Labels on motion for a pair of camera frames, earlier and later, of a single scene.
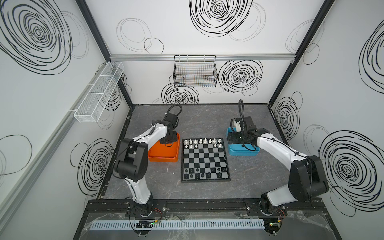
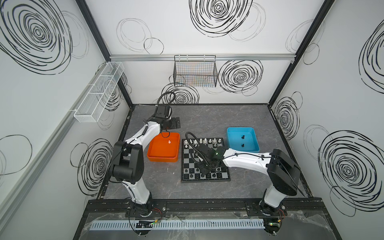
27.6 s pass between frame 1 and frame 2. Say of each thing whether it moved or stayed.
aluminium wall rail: stayed
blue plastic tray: stayed
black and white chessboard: stayed
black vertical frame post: stayed
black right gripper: moved
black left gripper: moved
